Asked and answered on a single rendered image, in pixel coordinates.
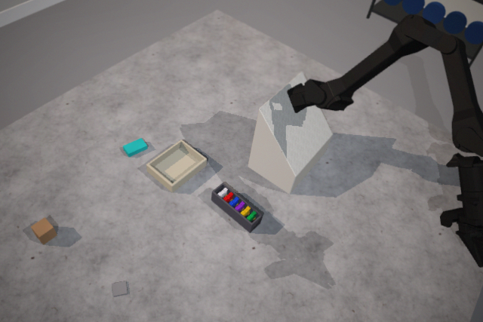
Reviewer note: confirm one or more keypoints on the yellow fuse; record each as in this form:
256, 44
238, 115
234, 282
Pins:
245, 212

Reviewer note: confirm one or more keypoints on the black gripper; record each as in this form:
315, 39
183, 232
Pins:
470, 222

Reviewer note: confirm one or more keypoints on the beige open-top tray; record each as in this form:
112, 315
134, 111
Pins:
176, 165

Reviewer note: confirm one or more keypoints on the tan cube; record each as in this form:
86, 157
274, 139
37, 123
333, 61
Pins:
44, 231

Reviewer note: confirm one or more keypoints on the teal rectangular block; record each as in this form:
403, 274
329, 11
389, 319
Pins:
135, 147

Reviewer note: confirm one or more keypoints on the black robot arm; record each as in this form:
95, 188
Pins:
412, 35

